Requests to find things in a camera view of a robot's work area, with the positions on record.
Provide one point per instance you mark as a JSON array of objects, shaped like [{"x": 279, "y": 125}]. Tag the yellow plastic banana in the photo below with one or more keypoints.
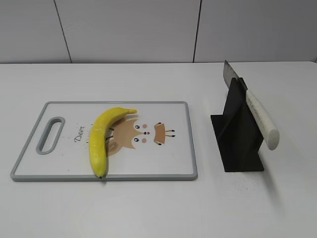
[{"x": 97, "y": 139}]

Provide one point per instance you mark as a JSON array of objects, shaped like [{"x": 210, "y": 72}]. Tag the black knife stand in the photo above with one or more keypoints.
[{"x": 237, "y": 133}]

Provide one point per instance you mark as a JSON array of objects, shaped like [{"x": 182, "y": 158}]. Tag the white-handled kitchen knife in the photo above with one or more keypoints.
[{"x": 264, "y": 121}]

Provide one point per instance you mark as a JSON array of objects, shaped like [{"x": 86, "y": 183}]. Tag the white grey-rimmed cutting board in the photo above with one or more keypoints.
[{"x": 156, "y": 143}]

